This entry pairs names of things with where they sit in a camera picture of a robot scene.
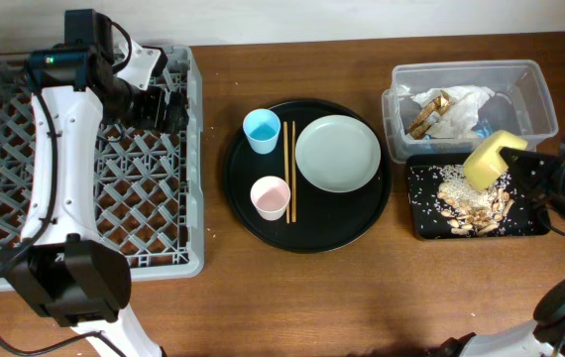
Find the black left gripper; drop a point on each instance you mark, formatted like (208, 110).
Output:
(156, 120)

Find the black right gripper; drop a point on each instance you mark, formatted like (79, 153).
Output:
(543, 182)

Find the yellow bowl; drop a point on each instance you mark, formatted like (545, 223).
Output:
(485, 165)

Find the food scraps rice and peanuts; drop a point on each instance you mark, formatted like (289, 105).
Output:
(471, 208)

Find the pink plastic cup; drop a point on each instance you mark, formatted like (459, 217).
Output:
(270, 196)

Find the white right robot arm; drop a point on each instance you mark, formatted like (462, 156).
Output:
(544, 335)

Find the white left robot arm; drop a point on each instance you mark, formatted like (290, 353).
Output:
(61, 269)

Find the grey dishwasher rack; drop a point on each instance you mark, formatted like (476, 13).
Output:
(147, 194)

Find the crumpled white paper waste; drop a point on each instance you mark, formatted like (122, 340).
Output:
(458, 122)

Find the black rectangular tray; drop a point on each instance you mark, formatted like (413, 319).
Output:
(421, 223)

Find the blue plastic cup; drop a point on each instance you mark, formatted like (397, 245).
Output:
(262, 128)

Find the clear plastic bin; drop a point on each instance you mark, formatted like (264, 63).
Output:
(520, 103)

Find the gold foil wrapper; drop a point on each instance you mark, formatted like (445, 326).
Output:
(429, 115)

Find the left wooden chopstick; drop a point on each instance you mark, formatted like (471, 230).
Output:
(286, 169)

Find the wooden chopstick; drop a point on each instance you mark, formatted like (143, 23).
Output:
(286, 169)
(293, 174)

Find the right wooden chopstick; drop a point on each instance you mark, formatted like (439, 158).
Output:
(293, 174)

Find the round black tray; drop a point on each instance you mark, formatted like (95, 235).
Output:
(325, 220)

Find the pale green plate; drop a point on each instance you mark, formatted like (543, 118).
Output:
(337, 153)

